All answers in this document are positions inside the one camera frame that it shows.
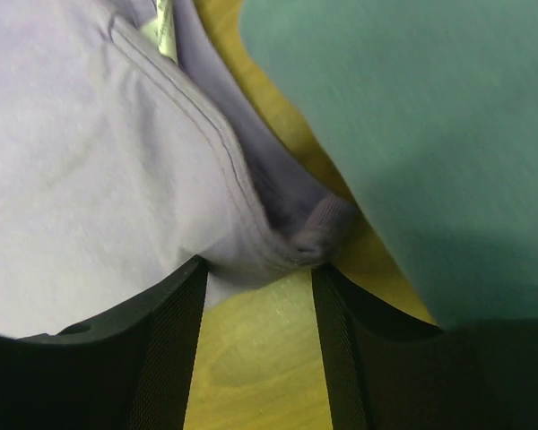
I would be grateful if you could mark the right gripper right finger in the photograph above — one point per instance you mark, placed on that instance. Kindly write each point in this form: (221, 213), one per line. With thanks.
(385, 369)

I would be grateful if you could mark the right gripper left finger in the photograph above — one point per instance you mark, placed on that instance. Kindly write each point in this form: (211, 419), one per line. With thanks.
(127, 368)

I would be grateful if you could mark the purple t shirt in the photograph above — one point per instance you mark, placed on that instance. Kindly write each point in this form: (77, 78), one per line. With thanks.
(123, 155)

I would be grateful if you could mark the folded teal t shirt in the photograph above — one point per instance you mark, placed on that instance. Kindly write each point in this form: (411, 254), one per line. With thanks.
(429, 110)

